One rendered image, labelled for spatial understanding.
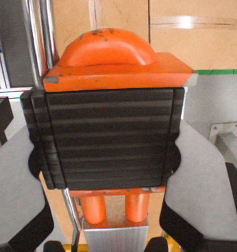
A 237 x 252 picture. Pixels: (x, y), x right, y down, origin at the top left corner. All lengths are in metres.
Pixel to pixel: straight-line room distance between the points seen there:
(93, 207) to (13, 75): 1.19
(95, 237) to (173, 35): 0.77
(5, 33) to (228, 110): 1.73
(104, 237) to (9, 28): 1.18
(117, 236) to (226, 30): 0.88
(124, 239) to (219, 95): 1.58
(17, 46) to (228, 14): 1.07
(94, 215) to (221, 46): 0.87
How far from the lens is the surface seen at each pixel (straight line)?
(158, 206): 0.72
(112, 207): 0.21
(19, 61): 1.27
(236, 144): 1.82
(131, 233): 0.20
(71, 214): 0.17
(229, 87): 1.74
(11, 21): 1.25
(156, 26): 0.83
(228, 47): 0.97
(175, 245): 1.71
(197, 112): 1.70
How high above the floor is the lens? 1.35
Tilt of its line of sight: 58 degrees down
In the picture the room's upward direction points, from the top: 174 degrees clockwise
